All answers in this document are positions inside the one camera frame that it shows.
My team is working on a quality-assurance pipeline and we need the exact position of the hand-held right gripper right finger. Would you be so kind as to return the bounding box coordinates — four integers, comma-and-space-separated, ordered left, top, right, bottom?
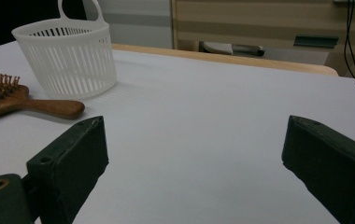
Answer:
281, 115, 355, 224

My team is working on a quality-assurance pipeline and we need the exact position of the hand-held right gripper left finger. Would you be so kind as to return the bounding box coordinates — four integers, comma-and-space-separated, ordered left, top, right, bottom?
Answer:
25, 115, 110, 224

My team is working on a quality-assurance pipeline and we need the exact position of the wooden hairbrush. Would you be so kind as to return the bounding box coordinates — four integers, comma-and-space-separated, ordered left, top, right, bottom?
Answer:
0, 72, 86, 121

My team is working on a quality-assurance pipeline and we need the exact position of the white slotted plastic basket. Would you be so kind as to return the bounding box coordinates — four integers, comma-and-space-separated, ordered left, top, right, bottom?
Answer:
11, 0, 118, 101

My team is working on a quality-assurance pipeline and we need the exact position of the grey and black floor object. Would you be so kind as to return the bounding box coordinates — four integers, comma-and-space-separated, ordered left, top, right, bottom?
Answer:
198, 40, 266, 58

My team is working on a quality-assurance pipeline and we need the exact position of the light wooden cabinet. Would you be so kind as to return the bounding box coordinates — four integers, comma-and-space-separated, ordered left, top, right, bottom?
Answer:
170, 0, 355, 77

